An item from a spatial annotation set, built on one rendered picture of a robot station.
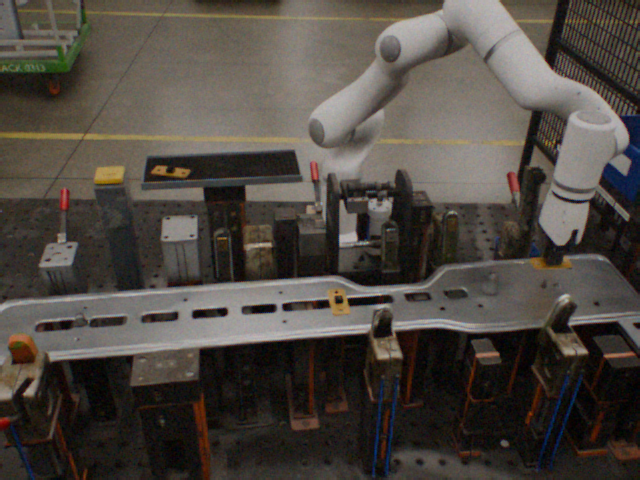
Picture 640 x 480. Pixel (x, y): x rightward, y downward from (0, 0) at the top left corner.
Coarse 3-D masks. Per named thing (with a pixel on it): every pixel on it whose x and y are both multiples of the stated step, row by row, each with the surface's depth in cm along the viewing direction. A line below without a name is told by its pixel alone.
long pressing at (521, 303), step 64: (576, 256) 152; (0, 320) 129; (64, 320) 130; (128, 320) 130; (192, 320) 131; (256, 320) 131; (320, 320) 131; (448, 320) 132; (512, 320) 133; (576, 320) 134
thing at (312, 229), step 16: (304, 224) 147; (320, 224) 147; (304, 240) 145; (320, 240) 145; (304, 256) 148; (320, 256) 148; (304, 272) 150; (320, 272) 151; (320, 304) 159; (320, 352) 165
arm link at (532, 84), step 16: (496, 48) 125; (512, 48) 124; (528, 48) 124; (496, 64) 126; (512, 64) 124; (528, 64) 123; (544, 64) 123; (512, 80) 124; (528, 80) 123; (544, 80) 122; (560, 80) 123; (512, 96) 127; (528, 96) 123; (544, 96) 123; (560, 96) 125; (576, 96) 125; (592, 96) 125; (560, 112) 129; (608, 112) 125; (624, 128) 125; (624, 144) 124
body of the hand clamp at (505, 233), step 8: (504, 224) 154; (504, 232) 155; (504, 240) 155; (512, 240) 151; (520, 240) 151; (528, 240) 151; (504, 248) 156; (512, 248) 152; (520, 248) 153; (528, 248) 153; (496, 256) 161; (504, 256) 155; (512, 256) 154; (520, 256) 154; (528, 256) 155
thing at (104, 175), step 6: (102, 168) 149; (108, 168) 149; (114, 168) 149; (120, 168) 149; (96, 174) 147; (102, 174) 147; (108, 174) 147; (114, 174) 147; (120, 174) 147; (96, 180) 145; (102, 180) 145; (108, 180) 145; (114, 180) 146; (120, 180) 146
